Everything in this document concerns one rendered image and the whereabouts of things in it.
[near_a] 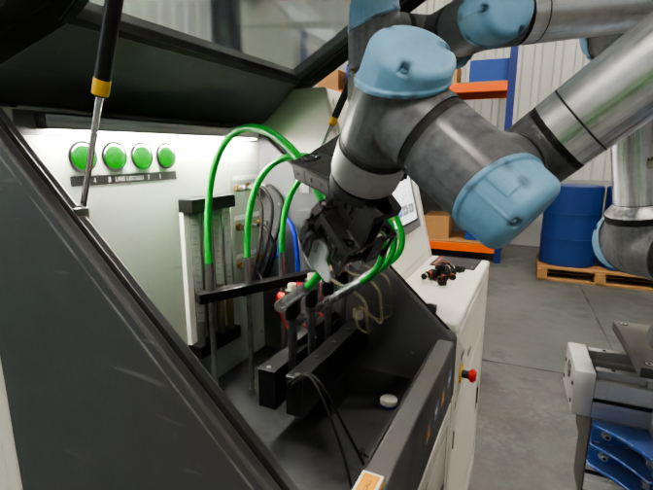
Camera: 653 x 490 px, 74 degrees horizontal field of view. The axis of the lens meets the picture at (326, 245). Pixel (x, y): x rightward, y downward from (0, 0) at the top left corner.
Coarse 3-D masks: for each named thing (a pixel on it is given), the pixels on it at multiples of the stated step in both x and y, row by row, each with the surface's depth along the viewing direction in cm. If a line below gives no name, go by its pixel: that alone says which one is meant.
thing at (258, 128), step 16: (240, 128) 73; (256, 128) 70; (224, 144) 78; (288, 144) 65; (208, 192) 86; (320, 192) 61; (208, 208) 87; (208, 224) 88; (208, 240) 89; (208, 256) 90
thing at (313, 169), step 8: (296, 160) 56; (304, 160) 55; (312, 160) 55; (320, 160) 55; (328, 160) 54; (296, 168) 55; (304, 168) 53; (312, 168) 52; (320, 168) 52; (328, 168) 52; (296, 176) 56; (304, 176) 54; (312, 176) 52; (320, 176) 50; (328, 176) 49; (312, 184) 53; (320, 184) 51; (328, 184) 49; (328, 192) 50; (336, 200) 49
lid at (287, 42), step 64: (0, 0) 48; (64, 0) 53; (128, 0) 59; (192, 0) 64; (256, 0) 71; (320, 0) 80; (0, 64) 56; (64, 64) 62; (128, 64) 69; (192, 64) 77; (256, 64) 90; (320, 64) 102
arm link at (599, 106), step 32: (640, 32) 36; (608, 64) 37; (640, 64) 35; (576, 96) 38; (608, 96) 37; (640, 96) 36; (512, 128) 43; (544, 128) 40; (576, 128) 39; (608, 128) 38; (544, 160) 40; (576, 160) 40
